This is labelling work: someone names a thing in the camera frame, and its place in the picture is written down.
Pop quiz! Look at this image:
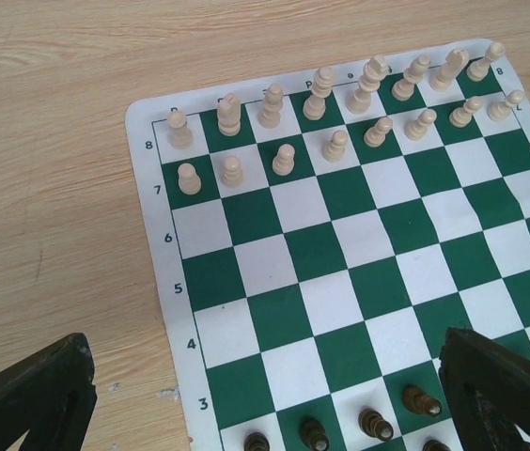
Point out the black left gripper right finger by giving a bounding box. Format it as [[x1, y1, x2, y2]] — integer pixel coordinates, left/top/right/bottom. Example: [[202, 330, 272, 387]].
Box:
[[439, 327, 530, 450]]

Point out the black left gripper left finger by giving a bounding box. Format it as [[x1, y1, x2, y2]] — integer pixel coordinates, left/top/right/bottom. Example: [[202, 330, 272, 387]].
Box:
[[0, 333, 97, 450]]

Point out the green white chess board mat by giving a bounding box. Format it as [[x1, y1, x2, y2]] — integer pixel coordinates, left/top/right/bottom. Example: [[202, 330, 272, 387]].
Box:
[[125, 52, 530, 450]]

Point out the white pawn chess piece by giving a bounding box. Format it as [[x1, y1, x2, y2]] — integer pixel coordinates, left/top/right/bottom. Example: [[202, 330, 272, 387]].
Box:
[[487, 89, 525, 122]]

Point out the dark chess piece c1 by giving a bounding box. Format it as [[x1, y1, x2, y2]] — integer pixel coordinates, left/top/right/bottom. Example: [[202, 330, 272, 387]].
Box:
[[422, 439, 451, 451]]

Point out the dark pawn in tin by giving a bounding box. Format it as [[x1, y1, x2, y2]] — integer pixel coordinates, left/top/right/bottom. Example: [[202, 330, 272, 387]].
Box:
[[358, 408, 394, 442], [401, 385, 443, 417], [243, 432, 270, 451], [300, 418, 330, 451]]

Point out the white pawn a7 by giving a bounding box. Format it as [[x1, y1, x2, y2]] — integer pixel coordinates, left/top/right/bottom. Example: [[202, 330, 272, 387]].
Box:
[[178, 163, 202, 195]]

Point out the white pawn f7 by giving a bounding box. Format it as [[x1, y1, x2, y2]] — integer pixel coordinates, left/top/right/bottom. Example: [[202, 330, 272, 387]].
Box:
[[405, 108, 437, 141]]

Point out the white pawn g7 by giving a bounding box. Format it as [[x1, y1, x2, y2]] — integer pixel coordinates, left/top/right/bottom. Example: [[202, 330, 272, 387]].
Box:
[[449, 96, 484, 128]]

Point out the white pawn e7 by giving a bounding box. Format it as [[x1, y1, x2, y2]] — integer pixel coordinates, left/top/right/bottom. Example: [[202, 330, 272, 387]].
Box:
[[364, 117, 393, 148]]

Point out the white pawn b7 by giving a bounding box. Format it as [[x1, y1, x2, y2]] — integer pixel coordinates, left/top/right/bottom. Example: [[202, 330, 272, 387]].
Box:
[[222, 156, 243, 188]]

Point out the white pawn d7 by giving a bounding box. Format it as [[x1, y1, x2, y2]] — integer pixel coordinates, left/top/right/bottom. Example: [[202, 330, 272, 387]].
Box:
[[322, 130, 349, 163]]

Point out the white rook a8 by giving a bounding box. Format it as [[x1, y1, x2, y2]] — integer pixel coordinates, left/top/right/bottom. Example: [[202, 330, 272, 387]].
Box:
[[167, 110, 194, 149]]

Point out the white pawn c7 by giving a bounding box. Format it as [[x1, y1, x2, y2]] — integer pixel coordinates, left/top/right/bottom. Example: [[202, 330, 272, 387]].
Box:
[[272, 144, 295, 177]]

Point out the white bishop f8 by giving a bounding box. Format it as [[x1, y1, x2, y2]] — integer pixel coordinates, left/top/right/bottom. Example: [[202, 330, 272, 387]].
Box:
[[392, 54, 430, 101]]

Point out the white rook h8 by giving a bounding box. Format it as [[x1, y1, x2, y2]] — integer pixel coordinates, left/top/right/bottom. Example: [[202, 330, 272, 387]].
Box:
[[466, 41, 506, 82]]

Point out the white knight g8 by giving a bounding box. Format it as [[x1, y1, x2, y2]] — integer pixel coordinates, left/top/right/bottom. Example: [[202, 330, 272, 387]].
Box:
[[429, 48, 470, 92]]

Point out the white knight b8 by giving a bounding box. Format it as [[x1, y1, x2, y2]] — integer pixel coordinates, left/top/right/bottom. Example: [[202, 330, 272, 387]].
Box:
[[217, 93, 241, 136]]

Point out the white bishop c8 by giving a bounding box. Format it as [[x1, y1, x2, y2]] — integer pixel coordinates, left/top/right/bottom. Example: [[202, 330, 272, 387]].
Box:
[[258, 83, 284, 129]]

